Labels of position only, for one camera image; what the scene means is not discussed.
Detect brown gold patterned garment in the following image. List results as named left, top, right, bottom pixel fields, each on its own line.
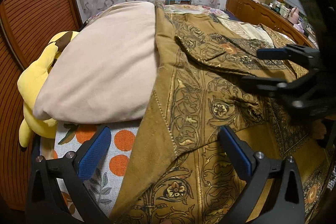
left=109, top=1, right=333, bottom=223

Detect right hand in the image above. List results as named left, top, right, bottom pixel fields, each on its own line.
left=311, top=119, right=327, bottom=140

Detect pink tissue pack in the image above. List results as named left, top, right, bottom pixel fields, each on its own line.
left=293, top=23, right=304, bottom=34

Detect pink kettle jug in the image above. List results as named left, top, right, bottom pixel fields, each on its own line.
left=288, top=7, right=299, bottom=24

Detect white bottle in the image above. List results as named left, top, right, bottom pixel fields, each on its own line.
left=280, top=6, right=290, bottom=19

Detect floral cream blanket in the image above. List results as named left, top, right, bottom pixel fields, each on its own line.
left=83, top=1, right=274, bottom=52

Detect navy blue blanket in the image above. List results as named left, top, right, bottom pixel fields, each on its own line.
left=225, top=10, right=239, bottom=21

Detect wooden sideboard cabinet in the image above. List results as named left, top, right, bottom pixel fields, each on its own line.
left=226, top=0, right=315, bottom=48

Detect yellow plush toy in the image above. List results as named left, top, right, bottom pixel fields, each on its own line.
left=17, top=31, right=79, bottom=148

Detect beige pillow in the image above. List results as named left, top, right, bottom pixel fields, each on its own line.
left=33, top=2, right=159, bottom=124

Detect wooden louvered wardrobe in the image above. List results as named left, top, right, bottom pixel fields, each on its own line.
left=1, top=0, right=81, bottom=210

